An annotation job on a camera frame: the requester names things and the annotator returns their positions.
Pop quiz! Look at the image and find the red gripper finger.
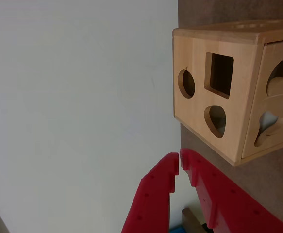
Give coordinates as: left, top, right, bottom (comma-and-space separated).
121, 152, 180, 233
179, 148, 283, 233

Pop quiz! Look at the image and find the wooden shape sorter box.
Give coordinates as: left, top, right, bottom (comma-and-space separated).
172, 21, 283, 167

